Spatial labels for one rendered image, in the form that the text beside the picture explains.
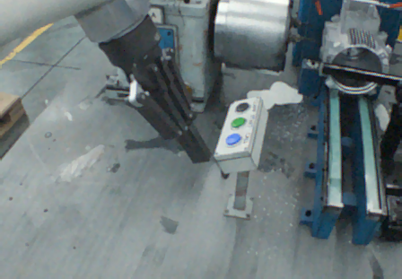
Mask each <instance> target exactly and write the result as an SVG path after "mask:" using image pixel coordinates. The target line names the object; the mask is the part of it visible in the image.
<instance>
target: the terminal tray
mask: <svg viewBox="0 0 402 279"><path fill-rule="evenodd" d="M343 1H344V2H343V5H342V7H343V8H342V10H341V11H340V16H339V22H340V23H339V24H340V32H341V33H340V34H341V35H344V34H345V33H347V29H349V33H350V32H351V28H352V30H353V32H354V28H355V32H357V28H358V30H359V32H360V30H362V32H363V30H365V32H366V31H367V30H368V34H369V31H370V32H371V35H372V33H373V37H374V40H375V41H376V37H377V34H378V30H379V26H380V17H379V15H378V12H377V9H376V7H375V4H365V3H362V2H354V1H351V0H343ZM352 10H353V12H352V13H351V11H352ZM368 14H369V15H368ZM367 15H368V16H367Z"/></svg>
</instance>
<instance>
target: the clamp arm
mask: <svg viewBox="0 0 402 279"><path fill-rule="evenodd" d="M321 73H323V74H330V75H335V76H342V77H346V78H348V79H353V80H358V81H365V82H369V83H379V84H385V85H388V86H391V87H396V88H397V87H398V86H399V85H400V84H402V76H399V75H394V74H387V73H384V72H379V71H372V70H367V69H362V68H358V67H355V66H349V65H339V64H332V63H326V62H323V63H322V67H321Z"/></svg>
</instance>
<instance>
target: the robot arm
mask: <svg viewBox="0 0 402 279"><path fill-rule="evenodd" d="M150 10H151V5H150V3H149V2H148V0H0V62H1V61H2V60H4V59H5V58H6V57H8V56H9V55H10V54H11V53H12V52H13V50H14V49H15V48H16V47H17V44H18V43H20V42H21V41H22V40H23V39H24V37H25V36H26V35H27V34H29V33H31V32H33V31H35V30H38V29H40V28H43V27H45V26H47V25H49V24H51V23H54V22H58V21H60V20H63V19H65V18H67V17H69V16H72V15H73V16H74V17H75V19H76V20H77V21H78V23H79V25H80V26H81V27H82V29H83V31H84V33H86V36H87V38H89V40H90V42H91V43H93V42H94V43H98V42H100V47H101V49H102V50H103V52H104V54H105V55H106V57H107V58H108V60H109V61H110V63H111V64H112V65H113V66H115V67H119V68H121V69H122V70H123V71H124V72H123V73H124V75H125V77H126V80H127V83H128V84H129V85H130V96H128V97H126V98H125V102H126V104H127V105H128V107H130V108H132V109H136V110H137V111H138V112H139V113H140V114H141V115H142V116H143V117H144V118H145V120H146V121H147V122H148V123H149V124H150V125H151V127H152V128H153V129H155V130H156V131H157V132H158V133H159V134H160V135H161V136H162V137H163V138H164V139H165V140H169V139H173V138H177V139H178V141H179V143H180V144H181V146H182V148H183V149H184V150H185V151H186V152H187V154H188V158H189V159H190V160H191V161H192V163H193V164H197V163H203V162H209V161H210V158H211V155H212V154H211V152H210V151H209V150H208V146H207V145H206V143H205V141H204V139H203V137H202V136H201V135H200V133H199V131H198V130H197V128H196V126H195V125H194V123H193V121H192V120H195V119H197V114H196V113H193V114H191V113H190V110H191V109H193V108H194V106H193V103H192V101H191V99H190V97H189V94H188V89H187V86H186V84H185V83H184V80H183V78H182V76H181V74H180V71H179V68H178V66H177V64H176V61H175V54H174V50H173V48H166V49H162V47H160V46H159V44H160V42H161V40H162V35H161V33H160V32H159V31H158V30H157V26H156V24H154V22H153V19H152V18H151V16H150V14H149V12H150ZM185 102H186V103H185Z"/></svg>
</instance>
